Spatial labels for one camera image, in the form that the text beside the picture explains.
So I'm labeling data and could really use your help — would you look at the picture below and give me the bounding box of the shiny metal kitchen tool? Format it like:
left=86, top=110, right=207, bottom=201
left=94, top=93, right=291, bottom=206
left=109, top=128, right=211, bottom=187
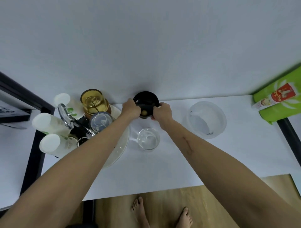
left=58, top=103, right=96, bottom=137

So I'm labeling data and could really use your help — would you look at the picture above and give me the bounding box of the person's right forearm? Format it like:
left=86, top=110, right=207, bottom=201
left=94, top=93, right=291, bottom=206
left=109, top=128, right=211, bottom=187
left=160, top=118, right=301, bottom=228

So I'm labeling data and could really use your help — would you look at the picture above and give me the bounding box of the white cup with leaf print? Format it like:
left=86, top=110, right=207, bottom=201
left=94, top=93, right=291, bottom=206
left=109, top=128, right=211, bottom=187
left=32, top=112, right=71, bottom=137
left=39, top=133, right=78, bottom=159
left=54, top=93, right=85, bottom=118

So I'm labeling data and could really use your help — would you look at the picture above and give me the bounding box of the amber glass jar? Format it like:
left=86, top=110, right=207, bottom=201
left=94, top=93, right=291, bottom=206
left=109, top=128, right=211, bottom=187
left=80, top=89, right=111, bottom=119

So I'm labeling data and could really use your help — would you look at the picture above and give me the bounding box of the small jar with clear lid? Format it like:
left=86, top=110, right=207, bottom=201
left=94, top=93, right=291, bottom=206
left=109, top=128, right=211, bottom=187
left=89, top=112, right=115, bottom=136

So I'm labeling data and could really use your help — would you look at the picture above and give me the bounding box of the person's left foot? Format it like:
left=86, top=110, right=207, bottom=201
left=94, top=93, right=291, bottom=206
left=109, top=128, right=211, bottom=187
left=131, top=197, right=151, bottom=228

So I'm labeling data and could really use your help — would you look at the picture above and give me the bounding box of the large clear plastic container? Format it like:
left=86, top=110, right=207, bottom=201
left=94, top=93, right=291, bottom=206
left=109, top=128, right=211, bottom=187
left=187, top=101, right=227, bottom=140

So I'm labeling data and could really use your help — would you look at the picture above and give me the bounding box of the person's left forearm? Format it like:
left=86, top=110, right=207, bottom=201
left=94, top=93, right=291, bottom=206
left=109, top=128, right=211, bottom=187
left=0, top=112, right=134, bottom=228

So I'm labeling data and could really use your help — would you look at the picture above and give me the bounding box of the black table leg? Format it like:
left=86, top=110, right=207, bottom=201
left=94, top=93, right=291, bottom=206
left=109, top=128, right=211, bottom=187
left=276, top=117, right=301, bottom=156

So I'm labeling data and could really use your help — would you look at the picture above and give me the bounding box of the person's right foot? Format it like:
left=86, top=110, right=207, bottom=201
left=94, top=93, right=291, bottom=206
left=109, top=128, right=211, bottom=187
left=175, top=207, right=194, bottom=228

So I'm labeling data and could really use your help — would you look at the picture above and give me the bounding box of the large clear glass plate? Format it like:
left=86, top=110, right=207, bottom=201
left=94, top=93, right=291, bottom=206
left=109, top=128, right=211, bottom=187
left=101, top=104, right=130, bottom=169

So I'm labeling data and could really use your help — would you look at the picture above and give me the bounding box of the green printed bag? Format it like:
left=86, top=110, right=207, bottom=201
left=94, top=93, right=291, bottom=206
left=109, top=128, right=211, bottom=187
left=252, top=65, right=301, bottom=125

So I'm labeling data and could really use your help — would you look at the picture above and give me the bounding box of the small clear glass bowl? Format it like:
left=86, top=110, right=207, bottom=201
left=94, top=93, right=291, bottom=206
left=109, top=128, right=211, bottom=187
left=137, top=127, right=161, bottom=152

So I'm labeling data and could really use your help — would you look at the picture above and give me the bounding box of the black metal table frame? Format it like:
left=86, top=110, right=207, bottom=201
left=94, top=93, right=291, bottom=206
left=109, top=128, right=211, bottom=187
left=0, top=71, right=56, bottom=196

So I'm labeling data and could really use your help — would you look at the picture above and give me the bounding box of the person's left hand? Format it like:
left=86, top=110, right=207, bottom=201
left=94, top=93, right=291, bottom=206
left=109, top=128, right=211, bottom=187
left=121, top=98, right=142, bottom=120

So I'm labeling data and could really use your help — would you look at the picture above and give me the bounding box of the person's right hand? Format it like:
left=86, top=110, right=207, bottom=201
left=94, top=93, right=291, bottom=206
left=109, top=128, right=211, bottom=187
left=151, top=102, right=174, bottom=126

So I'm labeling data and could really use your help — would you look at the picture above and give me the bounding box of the person's foot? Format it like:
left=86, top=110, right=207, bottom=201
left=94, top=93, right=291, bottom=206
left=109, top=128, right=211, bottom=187
left=131, top=197, right=151, bottom=228
left=175, top=207, right=194, bottom=228

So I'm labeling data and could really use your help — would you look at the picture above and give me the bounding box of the black bowl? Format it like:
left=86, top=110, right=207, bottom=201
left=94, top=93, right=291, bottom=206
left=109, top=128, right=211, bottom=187
left=133, top=91, right=160, bottom=119

